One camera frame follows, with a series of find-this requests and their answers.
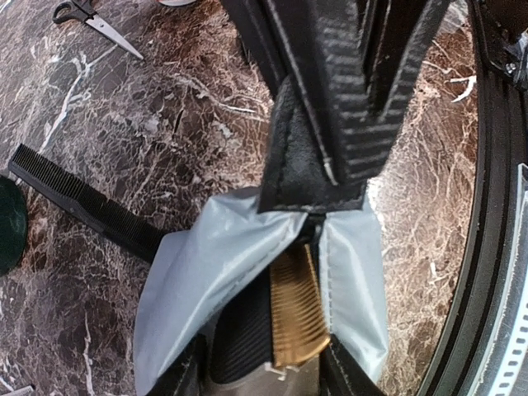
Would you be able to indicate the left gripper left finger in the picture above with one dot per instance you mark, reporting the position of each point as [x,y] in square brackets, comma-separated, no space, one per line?
[183,377]

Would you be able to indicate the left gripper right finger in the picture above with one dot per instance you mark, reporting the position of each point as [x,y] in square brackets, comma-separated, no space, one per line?
[341,375]

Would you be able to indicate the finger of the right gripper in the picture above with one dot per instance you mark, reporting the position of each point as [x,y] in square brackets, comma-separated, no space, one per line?
[286,38]

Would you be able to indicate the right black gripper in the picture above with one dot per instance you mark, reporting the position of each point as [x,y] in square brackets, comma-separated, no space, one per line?
[372,54]

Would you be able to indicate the silver hair clipper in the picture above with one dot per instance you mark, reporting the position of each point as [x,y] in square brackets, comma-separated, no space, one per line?
[269,337]

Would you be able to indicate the grey zipper pouch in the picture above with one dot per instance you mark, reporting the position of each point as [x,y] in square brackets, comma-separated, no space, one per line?
[237,235]

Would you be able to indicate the long black-handled scissors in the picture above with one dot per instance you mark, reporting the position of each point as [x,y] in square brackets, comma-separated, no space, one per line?
[84,12]

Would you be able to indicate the black comb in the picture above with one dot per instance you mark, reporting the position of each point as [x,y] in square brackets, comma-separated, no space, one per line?
[105,216]

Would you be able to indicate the dark green mug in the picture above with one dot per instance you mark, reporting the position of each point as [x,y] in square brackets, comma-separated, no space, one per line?
[14,225]

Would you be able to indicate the black front table rail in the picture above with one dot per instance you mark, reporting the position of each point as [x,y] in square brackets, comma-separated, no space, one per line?
[502,147]

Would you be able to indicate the white slotted cable duct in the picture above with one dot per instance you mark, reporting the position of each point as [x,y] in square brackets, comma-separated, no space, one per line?
[504,367]

